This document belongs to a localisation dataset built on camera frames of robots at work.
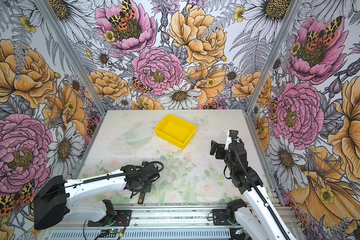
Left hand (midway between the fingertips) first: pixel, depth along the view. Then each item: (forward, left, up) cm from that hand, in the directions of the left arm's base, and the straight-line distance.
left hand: (142, 190), depth 80 cm
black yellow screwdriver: (-4, 0, 0) cm, 4 cm away
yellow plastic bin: (+40, -17, 0) cm, 43 cm away
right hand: (+15, -40, +19) cm, 46 cm away
